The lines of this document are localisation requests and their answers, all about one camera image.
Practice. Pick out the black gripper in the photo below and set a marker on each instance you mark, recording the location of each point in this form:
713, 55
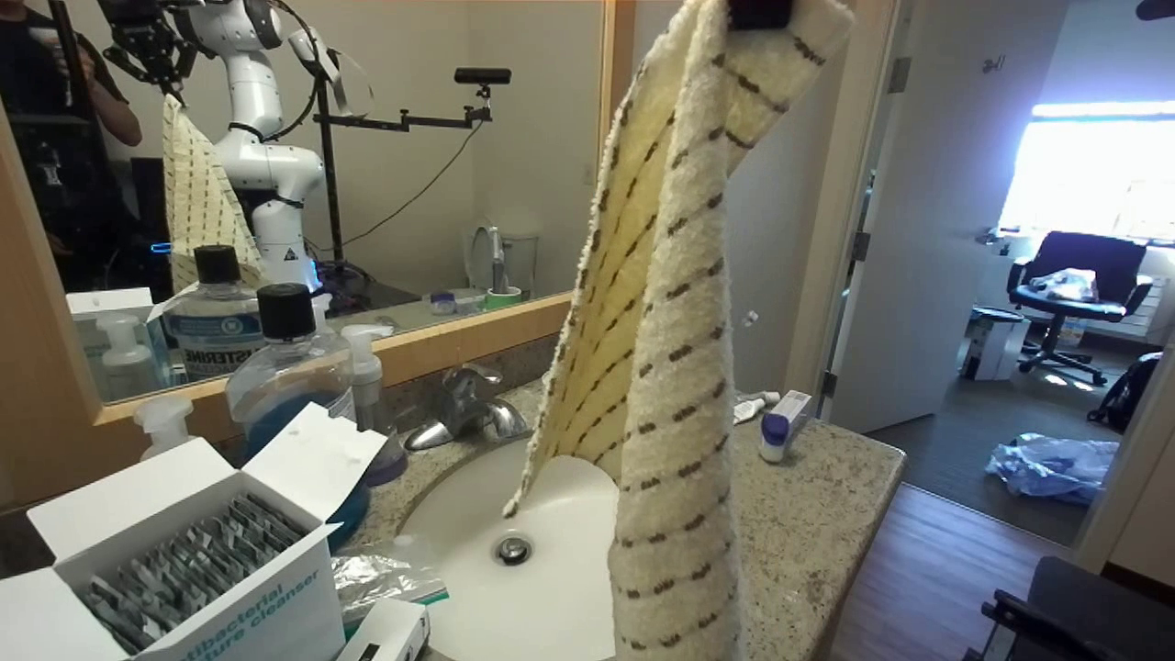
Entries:
757, 14

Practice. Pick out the white striped towel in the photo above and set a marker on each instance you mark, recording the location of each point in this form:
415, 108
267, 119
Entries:
644, 372

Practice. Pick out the wood framed mirror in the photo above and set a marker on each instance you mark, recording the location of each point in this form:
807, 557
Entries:
288, 114

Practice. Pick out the blue capped deodorant stick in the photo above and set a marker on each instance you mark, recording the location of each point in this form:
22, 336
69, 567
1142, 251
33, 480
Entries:
785, 424

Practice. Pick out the black office chair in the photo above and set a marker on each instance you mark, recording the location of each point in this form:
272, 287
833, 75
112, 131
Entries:
1076, 277

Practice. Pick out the chrome faucet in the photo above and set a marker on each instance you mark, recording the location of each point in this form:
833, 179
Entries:
468, 409

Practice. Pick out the small clear soap bottle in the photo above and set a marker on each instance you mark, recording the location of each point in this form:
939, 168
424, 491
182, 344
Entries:
365, 376

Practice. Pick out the blue crumpled cloth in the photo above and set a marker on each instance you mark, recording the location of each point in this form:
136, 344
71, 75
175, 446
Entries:
1057, 468

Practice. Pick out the blue mouthwash bottle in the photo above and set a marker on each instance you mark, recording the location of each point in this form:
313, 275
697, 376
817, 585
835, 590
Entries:
295, 364

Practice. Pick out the white sink basin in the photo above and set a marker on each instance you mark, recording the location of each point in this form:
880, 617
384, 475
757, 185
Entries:
527, 585

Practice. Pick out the small white box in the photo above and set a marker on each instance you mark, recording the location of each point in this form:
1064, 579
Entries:
391, 633

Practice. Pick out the open white box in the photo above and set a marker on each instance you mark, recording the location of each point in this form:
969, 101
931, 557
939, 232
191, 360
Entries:
191, 560

